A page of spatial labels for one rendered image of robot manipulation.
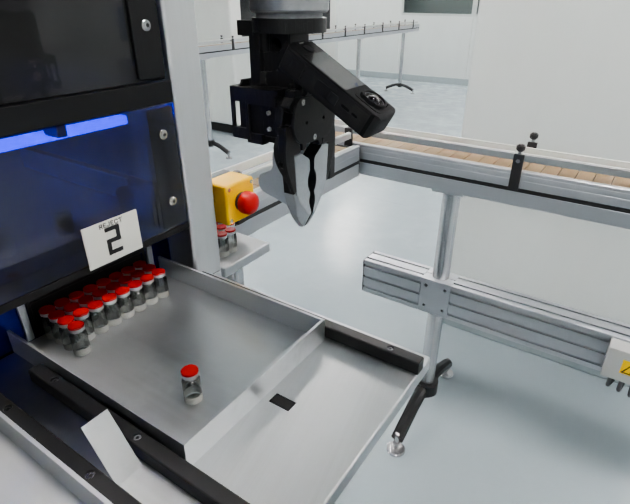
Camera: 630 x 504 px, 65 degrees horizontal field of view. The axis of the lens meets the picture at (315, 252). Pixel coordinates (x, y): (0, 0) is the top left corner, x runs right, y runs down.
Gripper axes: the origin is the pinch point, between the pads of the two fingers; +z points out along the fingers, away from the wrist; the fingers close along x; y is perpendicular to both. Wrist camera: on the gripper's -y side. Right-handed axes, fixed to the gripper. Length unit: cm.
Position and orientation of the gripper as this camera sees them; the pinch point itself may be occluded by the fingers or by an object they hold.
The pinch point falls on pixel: (308, 216)
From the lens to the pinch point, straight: 55.0
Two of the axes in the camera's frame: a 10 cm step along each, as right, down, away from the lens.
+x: -5.6, 3.8, -7.4
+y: -8.3, -2.6, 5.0
